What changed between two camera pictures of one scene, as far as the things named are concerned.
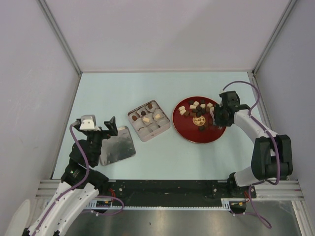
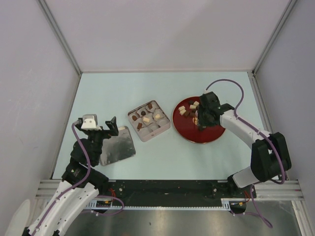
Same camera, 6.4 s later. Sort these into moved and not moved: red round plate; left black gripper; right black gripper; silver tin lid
Moved: right black gripper
Not moved: red round plate; left black gripper; silver tin lid
